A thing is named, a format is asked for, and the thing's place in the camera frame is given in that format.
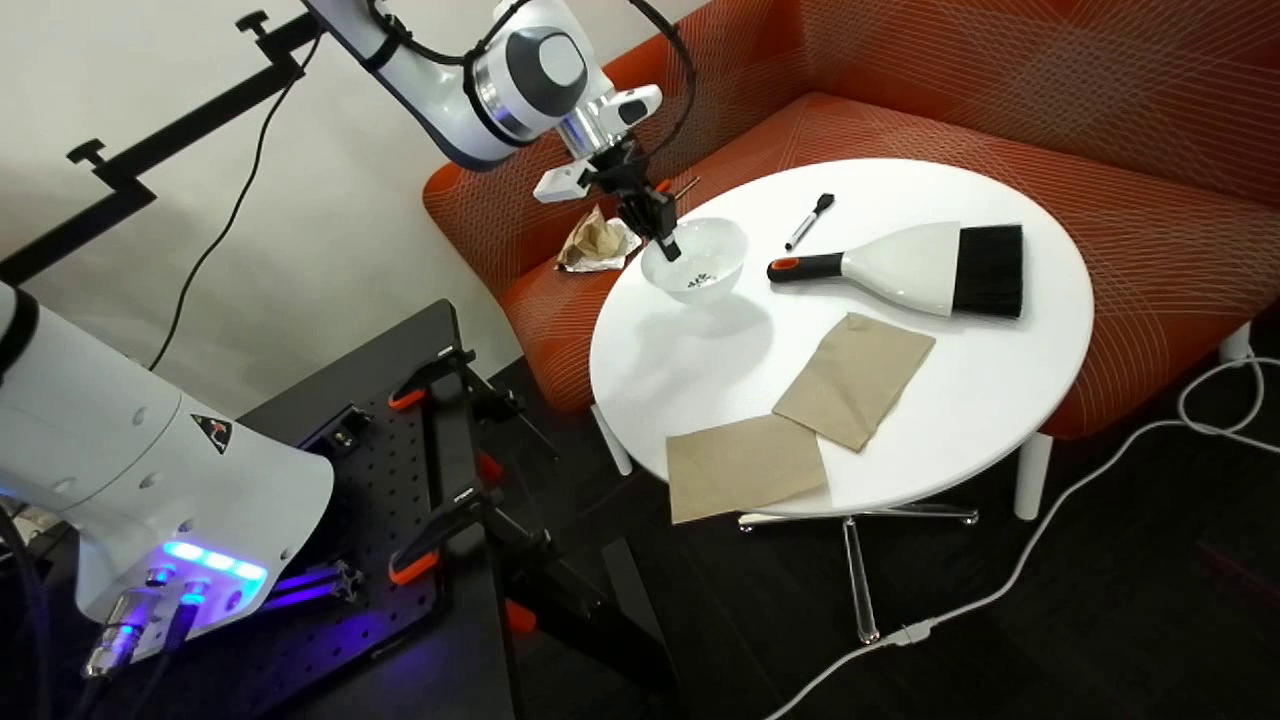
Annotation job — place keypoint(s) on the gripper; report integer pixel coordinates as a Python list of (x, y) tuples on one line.
[(620, 170)]

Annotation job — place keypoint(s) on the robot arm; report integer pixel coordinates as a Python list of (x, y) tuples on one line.
[(120, 450)]

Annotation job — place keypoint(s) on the white bowl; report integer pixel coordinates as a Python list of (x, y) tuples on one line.
[(712, 250)]

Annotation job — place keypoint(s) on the orange and brown stick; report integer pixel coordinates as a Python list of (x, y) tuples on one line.
[(686, 185)]

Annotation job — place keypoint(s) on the crumpled paper wrapper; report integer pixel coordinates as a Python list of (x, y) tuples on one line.
[(595, 243)]

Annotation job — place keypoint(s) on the black and white marker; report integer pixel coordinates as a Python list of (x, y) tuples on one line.
[(806, 224)]

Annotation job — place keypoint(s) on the black and orange clamp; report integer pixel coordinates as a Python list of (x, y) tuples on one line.
[(440, 540), (430, 378)]

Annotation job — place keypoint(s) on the white hand brush black bristles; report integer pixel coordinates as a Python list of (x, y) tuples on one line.
[(905, 265)]

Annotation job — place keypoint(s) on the brown paper napkin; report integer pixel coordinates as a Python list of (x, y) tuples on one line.
[(855, 380), (745, 468)]

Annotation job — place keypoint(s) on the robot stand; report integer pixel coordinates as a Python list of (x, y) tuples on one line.
[(400, 470)]

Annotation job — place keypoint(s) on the orange sofa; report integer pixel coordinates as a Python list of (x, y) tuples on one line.
[(1000, 110)]

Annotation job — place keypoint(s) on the black stand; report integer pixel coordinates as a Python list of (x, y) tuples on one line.
[(190, 118)]

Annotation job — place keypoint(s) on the chrome legged stand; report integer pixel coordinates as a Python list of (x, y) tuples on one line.
[(858, 570)]

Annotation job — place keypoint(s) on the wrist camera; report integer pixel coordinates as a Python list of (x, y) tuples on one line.
[(560, 183)]

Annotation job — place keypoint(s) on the aluminium rail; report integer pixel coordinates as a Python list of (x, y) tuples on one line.
[(320, 583)]

